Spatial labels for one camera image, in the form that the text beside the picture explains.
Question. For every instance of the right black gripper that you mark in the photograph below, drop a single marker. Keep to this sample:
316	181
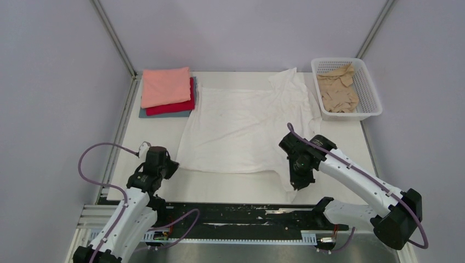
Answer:
298	182

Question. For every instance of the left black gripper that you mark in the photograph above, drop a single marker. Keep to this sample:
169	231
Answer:
173	165

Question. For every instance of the white t-shirt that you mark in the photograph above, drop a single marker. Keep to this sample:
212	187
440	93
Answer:
237	130

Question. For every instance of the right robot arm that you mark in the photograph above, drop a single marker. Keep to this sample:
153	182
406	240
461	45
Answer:
392	214

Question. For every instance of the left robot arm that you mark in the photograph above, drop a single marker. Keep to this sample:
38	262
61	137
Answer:
136	212

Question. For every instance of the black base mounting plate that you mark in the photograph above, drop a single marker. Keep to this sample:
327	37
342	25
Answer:
231	220

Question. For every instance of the folded teal t-shirt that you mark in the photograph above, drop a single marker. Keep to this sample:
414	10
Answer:
174	115

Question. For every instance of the folded red t-shirt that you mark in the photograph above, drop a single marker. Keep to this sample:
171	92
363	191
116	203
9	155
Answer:
180	107

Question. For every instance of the folded salmon pink t-shirt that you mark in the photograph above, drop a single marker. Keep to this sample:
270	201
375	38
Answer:
164	87

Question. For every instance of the beige t-shirt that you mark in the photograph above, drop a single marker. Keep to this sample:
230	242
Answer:
336	89

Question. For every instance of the white plastic laundry basket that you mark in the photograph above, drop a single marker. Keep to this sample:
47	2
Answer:
369	103

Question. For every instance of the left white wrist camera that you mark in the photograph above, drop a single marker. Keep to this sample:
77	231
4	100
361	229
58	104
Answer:
143	148

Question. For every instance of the white slotted cable duct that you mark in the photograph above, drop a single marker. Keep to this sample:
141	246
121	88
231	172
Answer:
159	237

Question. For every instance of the left aluminium frame post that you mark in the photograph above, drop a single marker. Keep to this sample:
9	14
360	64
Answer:
108	26

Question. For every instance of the aluminium frame post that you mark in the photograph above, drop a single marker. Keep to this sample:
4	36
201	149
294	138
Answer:
378	23
108	26

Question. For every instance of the right aluminium frame post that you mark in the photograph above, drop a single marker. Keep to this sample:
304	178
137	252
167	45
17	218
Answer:
378	23

